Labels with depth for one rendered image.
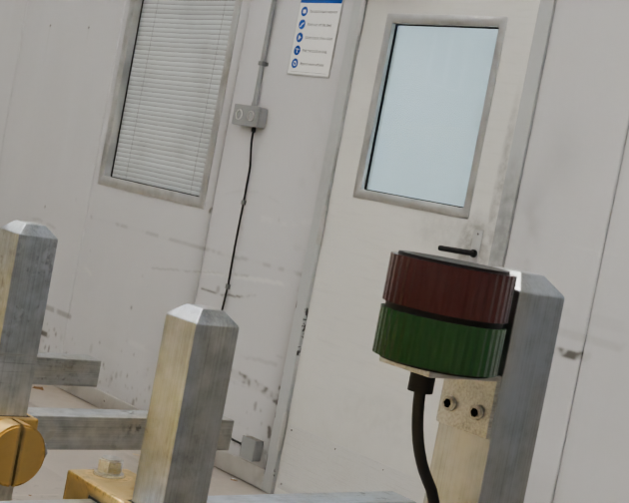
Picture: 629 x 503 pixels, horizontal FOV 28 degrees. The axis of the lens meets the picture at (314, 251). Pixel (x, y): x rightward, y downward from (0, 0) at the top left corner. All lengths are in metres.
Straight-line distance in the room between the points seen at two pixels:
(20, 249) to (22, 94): 5.91
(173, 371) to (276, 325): 4.09
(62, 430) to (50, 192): 5.40
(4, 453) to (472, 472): 0.48
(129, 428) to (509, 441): 0.58
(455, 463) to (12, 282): 0.48
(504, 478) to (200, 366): 0.25
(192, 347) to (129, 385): 4.91
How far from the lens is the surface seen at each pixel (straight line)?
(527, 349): 0.61
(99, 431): 1.13
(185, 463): 0.81
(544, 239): 4.00
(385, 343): 0.58
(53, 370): 1.38
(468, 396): 0.62
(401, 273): 0.57
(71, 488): 0.89
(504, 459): 0.62
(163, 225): 5.58
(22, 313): 1.01
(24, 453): 1.01
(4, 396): 1.02
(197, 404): 0.81
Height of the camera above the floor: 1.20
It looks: 3 degrees down
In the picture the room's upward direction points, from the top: 11 degrees clockwise
